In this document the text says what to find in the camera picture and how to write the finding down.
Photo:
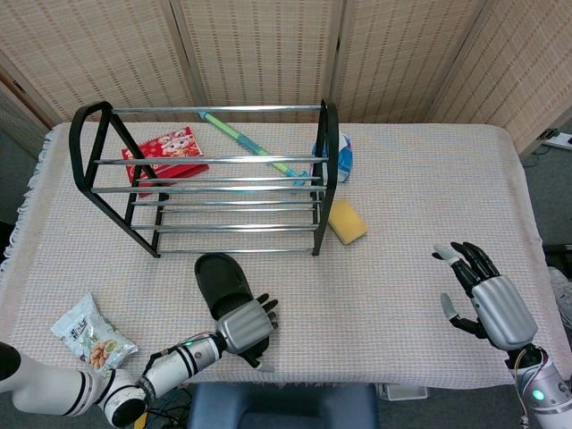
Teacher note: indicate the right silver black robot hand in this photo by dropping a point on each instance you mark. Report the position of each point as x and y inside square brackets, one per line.
[505, 308]

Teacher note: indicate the black rubber slipper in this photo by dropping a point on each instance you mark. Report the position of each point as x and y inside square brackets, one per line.
[219, 277]

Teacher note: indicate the white plastic box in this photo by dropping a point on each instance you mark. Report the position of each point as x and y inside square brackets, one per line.
[404, 392]

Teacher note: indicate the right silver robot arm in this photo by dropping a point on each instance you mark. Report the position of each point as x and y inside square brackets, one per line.
[545, 397]

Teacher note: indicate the black floor device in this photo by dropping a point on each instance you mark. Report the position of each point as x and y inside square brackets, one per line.
[561, 251]

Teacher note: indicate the yellow sponge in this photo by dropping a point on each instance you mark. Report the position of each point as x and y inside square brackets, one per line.
[348, 221]

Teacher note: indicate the blue white plastic pack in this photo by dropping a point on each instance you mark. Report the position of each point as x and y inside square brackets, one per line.
[345, 156]

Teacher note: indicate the blue padded seat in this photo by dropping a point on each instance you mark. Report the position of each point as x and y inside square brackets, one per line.
[277, 406]

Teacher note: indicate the black metal shoe rack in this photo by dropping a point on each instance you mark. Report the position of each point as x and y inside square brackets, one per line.
[330, 134]

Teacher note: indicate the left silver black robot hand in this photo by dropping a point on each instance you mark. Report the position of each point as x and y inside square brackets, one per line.
[243, 326]

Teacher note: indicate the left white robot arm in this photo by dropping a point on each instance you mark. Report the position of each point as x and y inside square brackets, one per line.
[187, 362]

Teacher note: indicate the white green snack bag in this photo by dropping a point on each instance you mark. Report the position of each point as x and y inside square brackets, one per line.
[89, 335]

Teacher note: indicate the red printed gift box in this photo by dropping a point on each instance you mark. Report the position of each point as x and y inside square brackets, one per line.
[179, 145]

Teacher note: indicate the bamboo folding screen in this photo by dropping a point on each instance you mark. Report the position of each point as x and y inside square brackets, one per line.
[268, 44]

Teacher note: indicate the green blue toy water pump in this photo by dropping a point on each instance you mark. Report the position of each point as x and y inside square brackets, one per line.
[243, 142]

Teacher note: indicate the white power strip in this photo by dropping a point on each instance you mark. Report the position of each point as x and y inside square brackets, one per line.
[561, 140]

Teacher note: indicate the beige woven tablecloth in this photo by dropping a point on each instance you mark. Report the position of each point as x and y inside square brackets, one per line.
[402, 201]

